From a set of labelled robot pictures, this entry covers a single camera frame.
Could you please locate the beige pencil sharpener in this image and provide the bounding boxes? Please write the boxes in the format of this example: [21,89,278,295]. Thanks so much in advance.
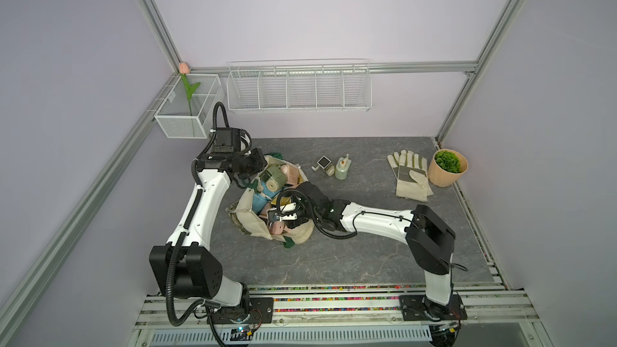
[311,156,335,177]

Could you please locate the cream tote bag green handles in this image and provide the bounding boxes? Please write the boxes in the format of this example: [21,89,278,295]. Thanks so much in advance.
[227,155,315,247]

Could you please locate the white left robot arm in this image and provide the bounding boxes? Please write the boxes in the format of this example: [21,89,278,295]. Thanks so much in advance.
[149,149,267,312]

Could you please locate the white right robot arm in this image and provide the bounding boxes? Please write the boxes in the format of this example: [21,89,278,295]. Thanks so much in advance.
[276,182,456,307]

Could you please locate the olive green pencil sharpener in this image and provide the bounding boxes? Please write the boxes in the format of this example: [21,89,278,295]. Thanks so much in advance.
[260,165,288,192]

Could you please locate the blue pencil sharpener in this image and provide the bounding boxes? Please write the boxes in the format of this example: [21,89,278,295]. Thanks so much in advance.
[252,186,272,214]

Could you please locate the cream work gloves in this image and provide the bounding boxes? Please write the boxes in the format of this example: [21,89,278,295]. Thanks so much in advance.
[387,149,434,202]

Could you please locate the pink artificial tulip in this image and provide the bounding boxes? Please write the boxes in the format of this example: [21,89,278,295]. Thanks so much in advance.
[178,62,201,116]

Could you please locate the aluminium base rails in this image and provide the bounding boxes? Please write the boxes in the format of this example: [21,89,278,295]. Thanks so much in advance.
[129,284,552,346]

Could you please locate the potted green plant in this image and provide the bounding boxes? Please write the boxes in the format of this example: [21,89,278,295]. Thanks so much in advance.
[427,149,469,187]

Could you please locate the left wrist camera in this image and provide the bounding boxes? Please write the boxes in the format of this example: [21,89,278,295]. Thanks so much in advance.
[213,127,242,154]

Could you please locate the small white wire basket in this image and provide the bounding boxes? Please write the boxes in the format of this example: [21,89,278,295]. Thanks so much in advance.
[154,74,223,139]

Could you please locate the long white wire basket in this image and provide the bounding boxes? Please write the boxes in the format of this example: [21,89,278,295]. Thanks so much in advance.
[227,59,373,112]

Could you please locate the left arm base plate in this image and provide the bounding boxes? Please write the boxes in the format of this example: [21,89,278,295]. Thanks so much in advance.
[211,297,274,325]

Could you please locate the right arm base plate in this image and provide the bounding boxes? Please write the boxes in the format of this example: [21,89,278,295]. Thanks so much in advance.
[399,293,468,322]

